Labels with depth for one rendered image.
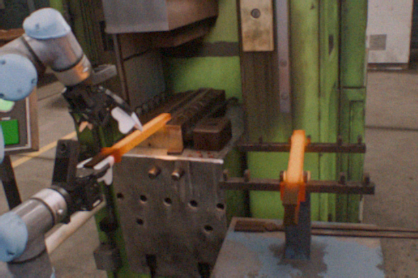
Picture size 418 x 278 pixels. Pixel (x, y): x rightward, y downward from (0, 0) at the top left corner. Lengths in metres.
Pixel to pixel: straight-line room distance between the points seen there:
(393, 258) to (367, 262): 1.30
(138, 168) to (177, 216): 0.19
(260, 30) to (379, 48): 5.22
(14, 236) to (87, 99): 0.33
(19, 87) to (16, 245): 0.28
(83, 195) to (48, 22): 0.37
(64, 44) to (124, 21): 0.40
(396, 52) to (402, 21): 0.41
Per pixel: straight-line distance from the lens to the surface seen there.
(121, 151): 1.11
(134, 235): 1.47
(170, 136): 1.30
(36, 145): 1.46
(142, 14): 1.25
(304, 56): 1.27
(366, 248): 1.15
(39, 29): 0.89
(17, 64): 0.76
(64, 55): 0.92
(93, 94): 1.01
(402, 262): 2.38
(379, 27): 6.38
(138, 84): 1.57
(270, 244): 1.15
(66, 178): 0.95
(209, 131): 1.24
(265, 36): 1.25
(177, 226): 1.37
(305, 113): 1.31
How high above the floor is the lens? 1.39
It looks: 21 degrees down
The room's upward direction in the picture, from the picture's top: 5 degrees counter-clockwise
